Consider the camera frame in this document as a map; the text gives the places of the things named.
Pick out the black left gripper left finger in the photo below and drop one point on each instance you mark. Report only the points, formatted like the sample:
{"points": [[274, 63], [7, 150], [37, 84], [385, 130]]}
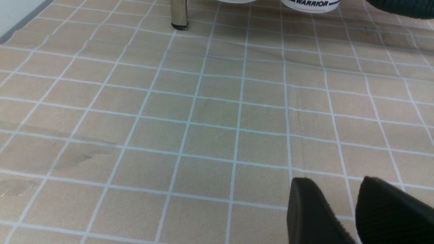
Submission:
{"points": [[310, 219]]}

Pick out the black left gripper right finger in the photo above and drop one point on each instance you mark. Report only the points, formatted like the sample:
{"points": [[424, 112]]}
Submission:
{"points": [[385, 214]]}

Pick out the silver metal shoe rack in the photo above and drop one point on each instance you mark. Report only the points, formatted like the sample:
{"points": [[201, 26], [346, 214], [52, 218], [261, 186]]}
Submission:
{"points": [[179, 12]]}

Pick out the black slip-on shoe left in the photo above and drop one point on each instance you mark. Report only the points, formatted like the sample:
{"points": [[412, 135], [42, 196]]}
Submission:
{"points": [[417, 9]]}

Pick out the navy sneaker white sole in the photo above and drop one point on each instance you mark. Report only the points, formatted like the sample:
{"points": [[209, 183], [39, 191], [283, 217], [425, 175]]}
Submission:
{"points": [[312, 6]]}

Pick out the navy sneaker far left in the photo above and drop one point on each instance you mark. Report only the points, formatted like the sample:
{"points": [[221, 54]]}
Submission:
{"points": [[237, 1]]}

